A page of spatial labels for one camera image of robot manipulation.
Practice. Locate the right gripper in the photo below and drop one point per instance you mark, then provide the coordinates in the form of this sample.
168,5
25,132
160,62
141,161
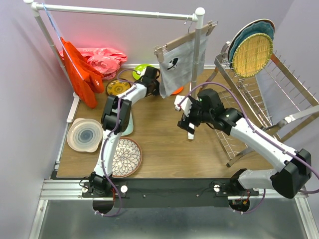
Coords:
184,123

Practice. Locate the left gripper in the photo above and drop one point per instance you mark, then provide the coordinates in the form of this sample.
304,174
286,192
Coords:
156,92

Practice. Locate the orange plastic plate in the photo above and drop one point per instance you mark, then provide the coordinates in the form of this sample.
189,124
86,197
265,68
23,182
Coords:
178,90

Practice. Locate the woven bamboo plate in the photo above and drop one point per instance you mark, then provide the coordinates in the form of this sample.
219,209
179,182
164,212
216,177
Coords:
252,55

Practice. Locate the brown rim floral plate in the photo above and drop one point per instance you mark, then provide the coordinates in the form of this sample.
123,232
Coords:
127,158

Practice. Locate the teal scalloped plate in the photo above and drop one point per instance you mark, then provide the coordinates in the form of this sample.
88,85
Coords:
243,41

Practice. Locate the large floral ceramic plate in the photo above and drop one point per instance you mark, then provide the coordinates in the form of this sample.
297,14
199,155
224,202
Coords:
235,37

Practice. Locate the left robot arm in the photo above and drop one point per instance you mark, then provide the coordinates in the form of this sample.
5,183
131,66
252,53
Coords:
115,120

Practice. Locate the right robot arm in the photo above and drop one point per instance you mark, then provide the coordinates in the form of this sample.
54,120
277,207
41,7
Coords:
291,168

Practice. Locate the metal dish rack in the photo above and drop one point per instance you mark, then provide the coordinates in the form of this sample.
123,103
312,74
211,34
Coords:
274,99

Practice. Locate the lime green plate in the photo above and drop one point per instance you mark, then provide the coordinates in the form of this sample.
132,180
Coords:
139,68

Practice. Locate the grey panda towel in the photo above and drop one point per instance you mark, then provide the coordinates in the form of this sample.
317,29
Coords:
176,69

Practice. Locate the beige clip hanger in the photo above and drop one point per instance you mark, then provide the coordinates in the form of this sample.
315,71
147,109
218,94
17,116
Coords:
206,30

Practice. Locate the dark yellow patterned plate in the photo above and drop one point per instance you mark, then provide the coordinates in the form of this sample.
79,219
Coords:
116,87

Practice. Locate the pink plastic bag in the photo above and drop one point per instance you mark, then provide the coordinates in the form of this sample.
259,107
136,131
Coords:
107,60

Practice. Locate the light blue divided tray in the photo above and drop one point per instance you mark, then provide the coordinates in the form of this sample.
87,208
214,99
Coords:
130,127

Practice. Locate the orange garment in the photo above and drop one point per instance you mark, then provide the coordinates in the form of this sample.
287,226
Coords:
92,82

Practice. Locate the white striped plate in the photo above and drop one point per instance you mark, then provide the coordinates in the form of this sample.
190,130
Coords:
85,135

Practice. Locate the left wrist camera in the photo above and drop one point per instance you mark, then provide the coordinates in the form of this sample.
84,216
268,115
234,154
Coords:
141,73

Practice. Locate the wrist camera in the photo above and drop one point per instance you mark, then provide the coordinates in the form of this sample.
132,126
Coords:
182,103
141,73

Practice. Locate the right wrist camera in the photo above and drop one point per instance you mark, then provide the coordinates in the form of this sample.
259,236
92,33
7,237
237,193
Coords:
182,103

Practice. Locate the white clothes rack frame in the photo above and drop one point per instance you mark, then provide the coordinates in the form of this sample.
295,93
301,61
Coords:
197,17

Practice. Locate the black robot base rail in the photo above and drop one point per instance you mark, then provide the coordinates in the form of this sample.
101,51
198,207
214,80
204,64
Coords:
165,193

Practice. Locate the blue wire hanger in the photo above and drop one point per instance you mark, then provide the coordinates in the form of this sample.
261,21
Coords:
66,54

